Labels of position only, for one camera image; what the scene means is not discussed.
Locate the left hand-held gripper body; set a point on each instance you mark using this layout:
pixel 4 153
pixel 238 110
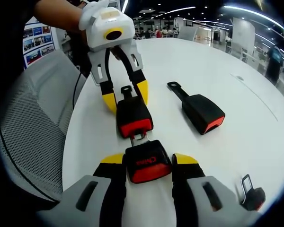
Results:
pixel 104 23

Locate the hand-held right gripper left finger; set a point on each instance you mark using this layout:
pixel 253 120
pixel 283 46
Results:
pixel 101 196

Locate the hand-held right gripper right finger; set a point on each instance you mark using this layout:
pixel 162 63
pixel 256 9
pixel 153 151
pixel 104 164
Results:
pixel 194 196

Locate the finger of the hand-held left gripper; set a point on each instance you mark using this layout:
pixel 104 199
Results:
pixel 107 94
pixel 140 80

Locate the black seat belt buckle red button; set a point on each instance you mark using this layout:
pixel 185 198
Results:
pixel 133 116
pixel 201 111

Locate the seat belt tongue printed black buckle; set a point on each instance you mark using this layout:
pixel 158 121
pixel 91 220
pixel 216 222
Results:
pixel 149 163

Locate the person's left forearm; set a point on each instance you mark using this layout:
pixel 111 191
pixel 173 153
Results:
pixel 59 13

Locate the poster with photo prints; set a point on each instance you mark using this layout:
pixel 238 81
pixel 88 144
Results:
pixel 38 45

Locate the grey mesh office chair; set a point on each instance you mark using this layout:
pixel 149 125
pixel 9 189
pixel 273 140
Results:
pixel 35 118

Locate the person's body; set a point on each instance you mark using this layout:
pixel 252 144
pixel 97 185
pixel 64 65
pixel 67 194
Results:
pixel 14 35

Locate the white pillar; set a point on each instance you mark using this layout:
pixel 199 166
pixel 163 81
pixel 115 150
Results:
pixel 243 35

